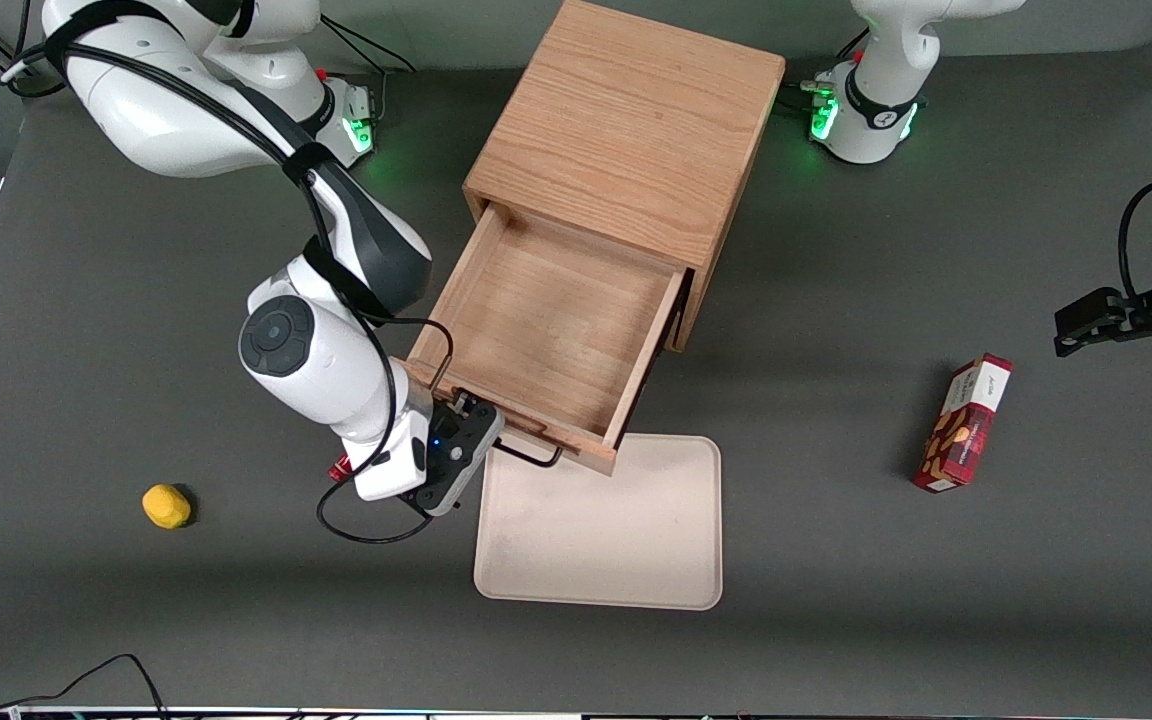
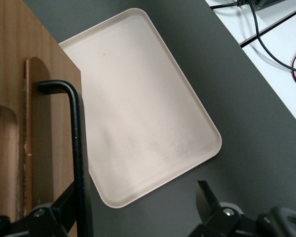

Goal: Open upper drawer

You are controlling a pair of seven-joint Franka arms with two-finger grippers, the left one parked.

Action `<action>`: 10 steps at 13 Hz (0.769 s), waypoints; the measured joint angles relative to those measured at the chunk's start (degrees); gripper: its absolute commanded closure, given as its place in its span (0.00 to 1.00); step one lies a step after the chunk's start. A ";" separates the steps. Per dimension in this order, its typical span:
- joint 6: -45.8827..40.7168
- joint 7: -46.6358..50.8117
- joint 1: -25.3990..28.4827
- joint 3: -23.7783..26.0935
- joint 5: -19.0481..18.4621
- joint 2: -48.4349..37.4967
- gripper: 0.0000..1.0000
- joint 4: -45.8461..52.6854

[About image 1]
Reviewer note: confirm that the red tartan shortbread box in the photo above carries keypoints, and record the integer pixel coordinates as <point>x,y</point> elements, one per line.
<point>966,425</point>

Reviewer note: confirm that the yellow lemon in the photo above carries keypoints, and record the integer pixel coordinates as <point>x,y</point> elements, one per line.
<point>166,506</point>

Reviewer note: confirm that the red connector plug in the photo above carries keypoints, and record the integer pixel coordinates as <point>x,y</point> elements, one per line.
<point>341,468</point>

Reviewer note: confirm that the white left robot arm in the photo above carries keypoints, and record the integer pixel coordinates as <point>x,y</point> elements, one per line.
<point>876,90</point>

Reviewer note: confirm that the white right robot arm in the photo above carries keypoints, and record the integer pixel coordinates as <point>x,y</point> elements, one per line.
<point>326,370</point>

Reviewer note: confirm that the light wooden cabinet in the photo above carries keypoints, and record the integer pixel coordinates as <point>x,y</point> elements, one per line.
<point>636,120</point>

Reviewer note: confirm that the beige plastic tray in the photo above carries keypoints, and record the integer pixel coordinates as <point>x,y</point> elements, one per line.
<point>601,540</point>

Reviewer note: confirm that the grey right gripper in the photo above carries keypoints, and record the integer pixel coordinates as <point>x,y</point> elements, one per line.
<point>463,409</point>

